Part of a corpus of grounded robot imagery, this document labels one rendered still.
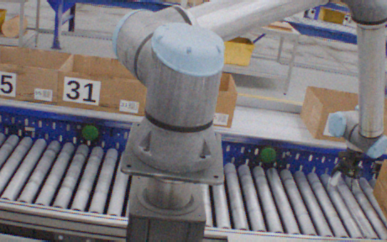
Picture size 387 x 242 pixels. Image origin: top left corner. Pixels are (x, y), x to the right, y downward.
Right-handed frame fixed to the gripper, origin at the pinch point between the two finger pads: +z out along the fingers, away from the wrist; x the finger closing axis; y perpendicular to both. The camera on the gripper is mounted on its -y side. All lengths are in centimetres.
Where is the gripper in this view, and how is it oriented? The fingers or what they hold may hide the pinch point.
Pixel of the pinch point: (340, 188)
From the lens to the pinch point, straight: 195.1
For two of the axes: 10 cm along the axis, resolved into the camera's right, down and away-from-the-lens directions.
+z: -1.4, 9.1, 3.8
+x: 9.9, 1.3, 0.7
